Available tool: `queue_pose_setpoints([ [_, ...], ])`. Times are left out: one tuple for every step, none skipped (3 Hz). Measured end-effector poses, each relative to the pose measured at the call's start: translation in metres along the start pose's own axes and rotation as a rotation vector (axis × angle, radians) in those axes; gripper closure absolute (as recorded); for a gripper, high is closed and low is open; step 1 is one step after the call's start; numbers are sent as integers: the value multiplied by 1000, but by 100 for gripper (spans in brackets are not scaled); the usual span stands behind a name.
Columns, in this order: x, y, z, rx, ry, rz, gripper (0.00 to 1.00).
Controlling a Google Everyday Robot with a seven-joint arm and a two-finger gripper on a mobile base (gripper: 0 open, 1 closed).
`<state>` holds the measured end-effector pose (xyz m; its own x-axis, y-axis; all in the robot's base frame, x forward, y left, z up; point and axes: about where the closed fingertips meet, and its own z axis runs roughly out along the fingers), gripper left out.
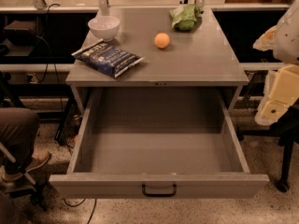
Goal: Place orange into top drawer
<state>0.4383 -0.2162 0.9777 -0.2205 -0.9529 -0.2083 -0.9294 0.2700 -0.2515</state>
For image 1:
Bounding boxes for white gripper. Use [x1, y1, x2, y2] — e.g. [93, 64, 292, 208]
[252, 25, 299, 127]

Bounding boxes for orange fruit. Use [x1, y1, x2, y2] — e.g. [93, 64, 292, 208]
[154, 33, 170, 49]

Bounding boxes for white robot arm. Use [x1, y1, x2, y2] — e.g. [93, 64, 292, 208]
[253, 0, 299, 126]

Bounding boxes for grey open drawer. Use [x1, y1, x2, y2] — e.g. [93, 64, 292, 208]
[50, 87, 269, 199]

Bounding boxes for grey metal cabinet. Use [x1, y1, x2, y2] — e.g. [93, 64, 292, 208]
[66, 7, 249, 110]

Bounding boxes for green snack bag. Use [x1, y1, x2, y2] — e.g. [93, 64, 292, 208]
[170, 5, 204, 31]

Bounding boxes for blue chip bag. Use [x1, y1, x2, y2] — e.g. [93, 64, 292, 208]
[72, 39, 143, 78]

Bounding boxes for white bowl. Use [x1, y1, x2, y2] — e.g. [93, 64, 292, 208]
[88, 16, 120, 41]

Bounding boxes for tan shoe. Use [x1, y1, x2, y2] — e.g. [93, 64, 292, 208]
[2, 150, 50, 183]

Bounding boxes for dark box on shelf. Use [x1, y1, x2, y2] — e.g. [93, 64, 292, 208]
[4, 21, 37, 46]

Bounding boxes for person's leg brown trousers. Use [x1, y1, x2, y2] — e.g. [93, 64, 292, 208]
[0, 107, 39, 168]

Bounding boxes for black drawer handle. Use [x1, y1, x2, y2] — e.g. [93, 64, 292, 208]
[141, 184, 177, 198]

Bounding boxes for black cable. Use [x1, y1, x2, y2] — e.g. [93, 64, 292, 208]
[32, 3, 68, 110]

